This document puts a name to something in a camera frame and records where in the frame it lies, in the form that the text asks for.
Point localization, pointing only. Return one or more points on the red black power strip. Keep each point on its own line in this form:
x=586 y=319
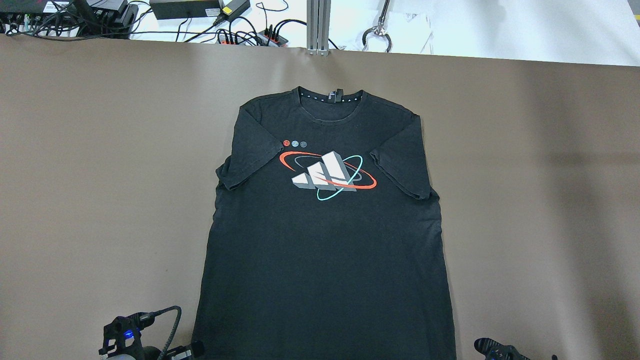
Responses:
x=264 y=38

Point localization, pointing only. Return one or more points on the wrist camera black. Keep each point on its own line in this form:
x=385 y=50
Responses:
x=493 y=350
x=122 y=338

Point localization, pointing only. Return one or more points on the black power adapter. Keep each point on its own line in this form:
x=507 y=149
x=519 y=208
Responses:
x=231 y=11

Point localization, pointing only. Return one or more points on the aluminium frame post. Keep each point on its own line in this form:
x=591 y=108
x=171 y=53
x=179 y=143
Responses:
x=317 y=27

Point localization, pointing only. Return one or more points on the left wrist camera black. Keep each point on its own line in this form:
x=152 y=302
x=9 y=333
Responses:
x=122 y=338

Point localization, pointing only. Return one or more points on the black printed t-shirt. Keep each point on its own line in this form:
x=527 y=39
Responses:
x=326 y=240

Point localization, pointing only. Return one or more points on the metal hook tool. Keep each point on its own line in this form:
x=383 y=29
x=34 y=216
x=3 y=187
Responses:
x=379 y=30

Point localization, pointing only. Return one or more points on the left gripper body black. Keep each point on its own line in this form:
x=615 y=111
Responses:
x=150 y=352

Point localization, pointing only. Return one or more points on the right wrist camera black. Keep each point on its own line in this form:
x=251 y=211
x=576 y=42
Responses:
x=493 y=350

